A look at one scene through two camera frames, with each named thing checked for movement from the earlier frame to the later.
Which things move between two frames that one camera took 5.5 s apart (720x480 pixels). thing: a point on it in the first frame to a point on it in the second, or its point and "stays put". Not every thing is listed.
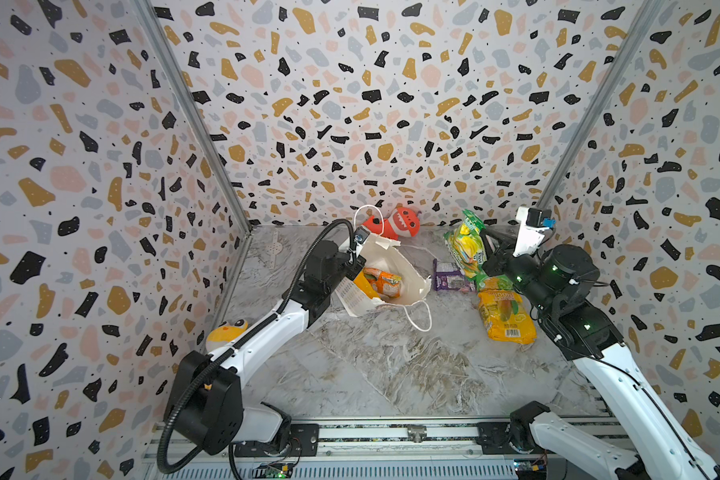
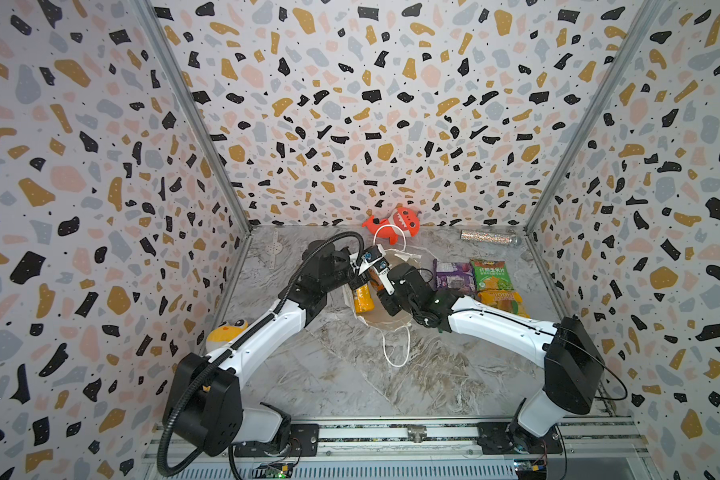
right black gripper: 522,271 to 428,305
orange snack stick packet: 383,282 stays put
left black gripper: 354,268 stays put
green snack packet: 485,282 stays put
